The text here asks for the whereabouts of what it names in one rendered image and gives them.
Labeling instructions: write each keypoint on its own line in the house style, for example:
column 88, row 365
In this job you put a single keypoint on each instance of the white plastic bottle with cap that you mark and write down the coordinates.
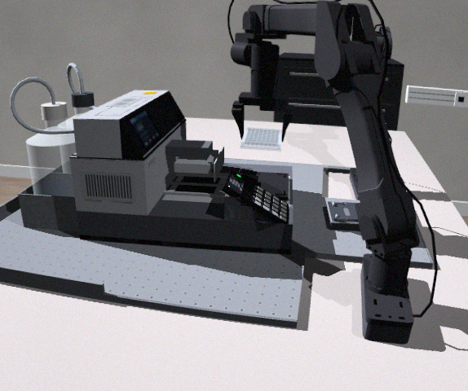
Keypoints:
column 49, row 154

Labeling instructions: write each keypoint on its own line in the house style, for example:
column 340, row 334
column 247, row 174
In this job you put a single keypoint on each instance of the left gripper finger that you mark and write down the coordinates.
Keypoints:
column 287, row 119
column 238, row 114

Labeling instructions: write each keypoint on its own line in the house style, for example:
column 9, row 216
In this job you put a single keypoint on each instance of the black raised edge strip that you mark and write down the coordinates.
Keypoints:
column 38, row 277

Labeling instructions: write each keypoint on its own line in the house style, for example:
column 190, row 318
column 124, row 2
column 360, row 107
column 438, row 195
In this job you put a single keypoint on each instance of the white multi-well plate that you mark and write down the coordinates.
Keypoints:
column 262, row 138

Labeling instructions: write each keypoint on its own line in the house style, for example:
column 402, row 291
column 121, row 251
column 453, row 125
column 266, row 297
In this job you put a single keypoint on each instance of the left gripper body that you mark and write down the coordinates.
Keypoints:
column 263, row 93

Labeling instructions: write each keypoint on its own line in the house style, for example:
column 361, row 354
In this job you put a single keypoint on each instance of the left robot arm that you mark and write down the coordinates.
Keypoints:
column 386, row 212

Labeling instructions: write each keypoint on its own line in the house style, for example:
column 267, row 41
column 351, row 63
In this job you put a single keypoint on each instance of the grey curved hose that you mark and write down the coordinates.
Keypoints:
column 79, row 78
column 35, row 79

